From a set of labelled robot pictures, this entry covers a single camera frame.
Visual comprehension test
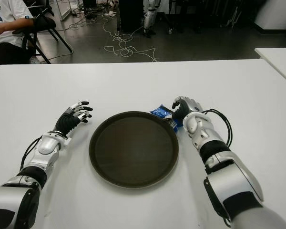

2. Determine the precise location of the black cabinet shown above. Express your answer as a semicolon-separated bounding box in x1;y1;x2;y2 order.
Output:
118;0;145;33

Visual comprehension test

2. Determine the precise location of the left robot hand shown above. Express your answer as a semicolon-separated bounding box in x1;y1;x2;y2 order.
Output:
55;100;93;140

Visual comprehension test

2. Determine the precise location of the blue Oreo packet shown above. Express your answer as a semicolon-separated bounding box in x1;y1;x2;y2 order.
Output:
149;103;184;132

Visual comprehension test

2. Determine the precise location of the black folding chair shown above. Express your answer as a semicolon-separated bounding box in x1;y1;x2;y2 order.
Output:
14;0;73;64

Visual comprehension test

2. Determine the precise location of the round brown tray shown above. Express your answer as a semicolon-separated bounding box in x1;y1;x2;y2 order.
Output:
88;111;180;189

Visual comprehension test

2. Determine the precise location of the black tripod stand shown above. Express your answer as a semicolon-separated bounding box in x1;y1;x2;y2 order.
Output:
161;9;176;34

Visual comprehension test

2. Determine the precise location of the white tangled floor cable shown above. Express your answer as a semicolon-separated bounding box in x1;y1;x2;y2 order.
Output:
102;14;161;62

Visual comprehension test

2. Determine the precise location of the white leaning board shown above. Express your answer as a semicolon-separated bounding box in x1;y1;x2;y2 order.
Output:
59;0;75;21

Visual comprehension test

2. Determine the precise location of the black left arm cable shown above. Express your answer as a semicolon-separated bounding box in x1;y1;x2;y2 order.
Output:
19;137;43;171

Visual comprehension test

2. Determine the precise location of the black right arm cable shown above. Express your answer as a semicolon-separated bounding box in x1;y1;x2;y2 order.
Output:
201;108;233;147

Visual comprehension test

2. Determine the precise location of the white side table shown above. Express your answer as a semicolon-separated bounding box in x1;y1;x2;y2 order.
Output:
254;47;286;88

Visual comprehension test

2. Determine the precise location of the seated person white shirt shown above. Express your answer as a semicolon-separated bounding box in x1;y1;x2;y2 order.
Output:
0;0;36;72

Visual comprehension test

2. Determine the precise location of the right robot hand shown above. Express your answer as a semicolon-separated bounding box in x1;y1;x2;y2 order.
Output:
172;95;204;126

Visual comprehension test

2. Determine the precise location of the silver folding frame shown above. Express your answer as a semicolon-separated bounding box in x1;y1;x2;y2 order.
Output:
225;4;243;29

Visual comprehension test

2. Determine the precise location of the silver white humanoid robot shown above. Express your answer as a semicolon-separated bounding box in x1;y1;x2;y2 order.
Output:
143;0;162;38

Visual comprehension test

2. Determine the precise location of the white pillar black base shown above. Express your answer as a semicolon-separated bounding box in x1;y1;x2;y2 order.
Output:
254;0;286;34

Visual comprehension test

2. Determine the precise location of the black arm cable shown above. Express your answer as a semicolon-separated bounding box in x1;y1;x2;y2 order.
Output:
19;137;43;171
201;108;233;147

